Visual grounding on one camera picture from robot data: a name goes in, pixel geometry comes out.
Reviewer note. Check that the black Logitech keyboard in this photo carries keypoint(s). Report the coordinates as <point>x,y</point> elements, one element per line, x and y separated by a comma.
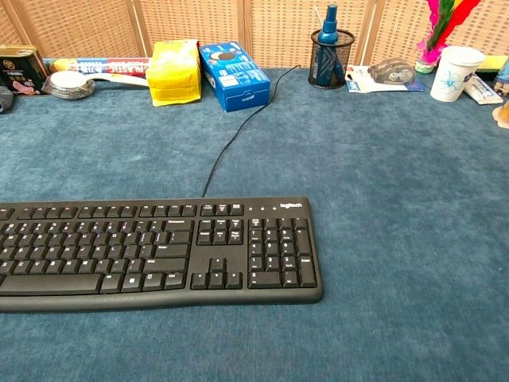
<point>167,246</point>

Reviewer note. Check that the luncheon meat tin can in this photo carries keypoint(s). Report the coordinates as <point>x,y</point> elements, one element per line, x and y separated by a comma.
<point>20,71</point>

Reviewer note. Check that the black mesh pen holder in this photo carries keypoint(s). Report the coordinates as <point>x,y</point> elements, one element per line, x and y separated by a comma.
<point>330,63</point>

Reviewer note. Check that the yellow snack box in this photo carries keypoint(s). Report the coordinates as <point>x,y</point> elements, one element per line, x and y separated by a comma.
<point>173,75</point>

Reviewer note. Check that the white paper cup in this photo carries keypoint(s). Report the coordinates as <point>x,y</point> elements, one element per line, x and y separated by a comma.
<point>451,75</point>

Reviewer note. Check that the yellow sponge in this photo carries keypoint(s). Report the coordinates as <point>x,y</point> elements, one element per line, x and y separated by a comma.
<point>497,63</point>

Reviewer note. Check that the orange jelly cup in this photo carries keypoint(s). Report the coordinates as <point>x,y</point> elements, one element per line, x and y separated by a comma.
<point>502,115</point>

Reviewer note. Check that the plastic wrap long box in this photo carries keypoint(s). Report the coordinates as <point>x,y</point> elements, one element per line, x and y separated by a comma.
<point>119,64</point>

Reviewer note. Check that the grey crumpled rag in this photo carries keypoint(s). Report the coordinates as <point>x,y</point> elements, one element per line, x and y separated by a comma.
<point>5,99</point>

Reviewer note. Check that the blue table cloth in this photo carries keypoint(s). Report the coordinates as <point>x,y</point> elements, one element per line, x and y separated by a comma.
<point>397,223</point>

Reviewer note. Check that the blue spray bottle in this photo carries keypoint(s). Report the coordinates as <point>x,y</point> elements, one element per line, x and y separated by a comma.
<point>330,28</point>

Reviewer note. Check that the white toothpaste tube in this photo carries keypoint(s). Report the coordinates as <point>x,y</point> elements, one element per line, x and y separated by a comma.
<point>481,89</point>

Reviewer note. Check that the blue Oreo cookie box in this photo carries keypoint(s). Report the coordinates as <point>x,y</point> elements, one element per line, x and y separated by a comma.
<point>234,75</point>

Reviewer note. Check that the woven rattan folding screen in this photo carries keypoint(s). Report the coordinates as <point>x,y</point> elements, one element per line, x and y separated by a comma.
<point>278,28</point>

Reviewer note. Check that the thin stick in holder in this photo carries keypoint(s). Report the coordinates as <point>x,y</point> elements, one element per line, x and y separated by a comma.
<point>319,15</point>

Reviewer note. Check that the colourful feather shuttlecock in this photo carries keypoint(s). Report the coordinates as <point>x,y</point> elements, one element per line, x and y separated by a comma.
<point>437,36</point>

